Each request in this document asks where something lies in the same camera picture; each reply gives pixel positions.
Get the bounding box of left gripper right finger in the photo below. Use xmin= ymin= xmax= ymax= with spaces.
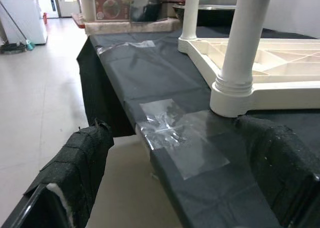
xmin=236 ymin=115 xmax=320 ymax=228

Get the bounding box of black wok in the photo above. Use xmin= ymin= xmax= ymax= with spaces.
xmin=172 ymin=3 xmax=238 ymax=18

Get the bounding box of white chest freezer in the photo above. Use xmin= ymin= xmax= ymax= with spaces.
xmin=0 ymin=0 xmax=48 ymax=46

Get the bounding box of orange lid storage box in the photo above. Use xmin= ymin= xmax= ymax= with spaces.
xmin=93 ymin=0 xmax=131 ymax=22

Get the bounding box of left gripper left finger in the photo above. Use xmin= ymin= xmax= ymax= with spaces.
xmin=23 ymin=119 xmax=115 ymax=228

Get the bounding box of white plastic children table top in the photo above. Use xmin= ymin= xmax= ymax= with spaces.
xmin=177 ymin=36 xmax=320 ymax=118

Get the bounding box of clear tape strip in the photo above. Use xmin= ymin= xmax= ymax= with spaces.
xmin=96 ymin=40 xmax=156 ymax=55

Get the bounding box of black tablecloth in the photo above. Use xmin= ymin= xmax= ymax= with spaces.
xmin=76 ymin=26 xmax=320 ymax=228

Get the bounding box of clear tape cross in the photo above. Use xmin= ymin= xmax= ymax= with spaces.
xmin=138 ymin=99 xmax=231 ymax=181

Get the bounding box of white plastic table leg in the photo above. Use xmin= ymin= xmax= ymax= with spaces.
xmin=179 ymin=0 xmax=201 ymax=40
xmin=209 ymin=0 xmax=273 ymax=95

